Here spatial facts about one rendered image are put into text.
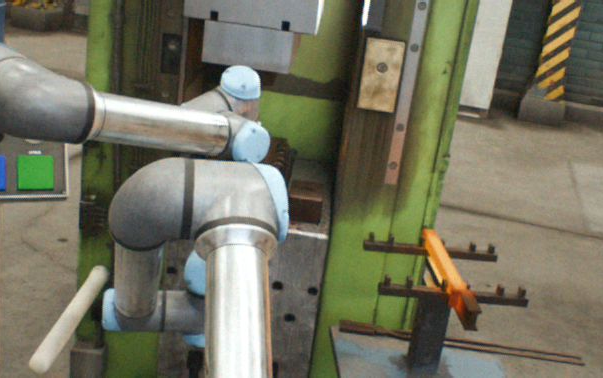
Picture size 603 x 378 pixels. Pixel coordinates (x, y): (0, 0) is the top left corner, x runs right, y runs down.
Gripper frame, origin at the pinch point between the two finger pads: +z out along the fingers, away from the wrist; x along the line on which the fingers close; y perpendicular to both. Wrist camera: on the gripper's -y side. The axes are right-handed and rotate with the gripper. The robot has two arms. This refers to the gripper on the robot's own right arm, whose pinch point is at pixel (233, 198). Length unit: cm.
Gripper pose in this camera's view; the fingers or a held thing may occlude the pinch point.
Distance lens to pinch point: 170.4
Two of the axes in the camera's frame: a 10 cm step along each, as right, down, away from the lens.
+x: 9.9, 1.4, -0.1
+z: 0.6, -3.1, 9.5
